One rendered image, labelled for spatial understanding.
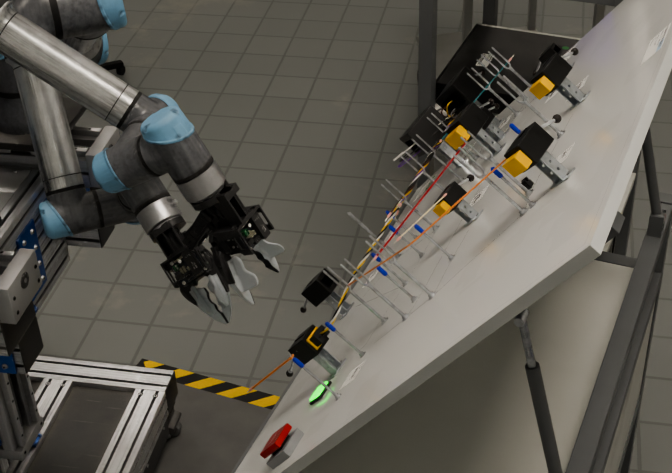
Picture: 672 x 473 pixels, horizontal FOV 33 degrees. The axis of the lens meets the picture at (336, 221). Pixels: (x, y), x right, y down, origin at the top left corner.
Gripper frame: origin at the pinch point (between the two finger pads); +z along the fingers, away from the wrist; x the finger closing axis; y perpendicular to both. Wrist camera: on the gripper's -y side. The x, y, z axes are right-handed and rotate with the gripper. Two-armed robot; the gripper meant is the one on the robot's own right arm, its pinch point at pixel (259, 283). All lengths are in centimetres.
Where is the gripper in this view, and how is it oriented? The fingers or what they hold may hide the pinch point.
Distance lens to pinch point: 197.8
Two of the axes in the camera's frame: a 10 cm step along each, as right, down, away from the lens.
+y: 7.5, -1.1, -6.6
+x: 4.7, -6.2, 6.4
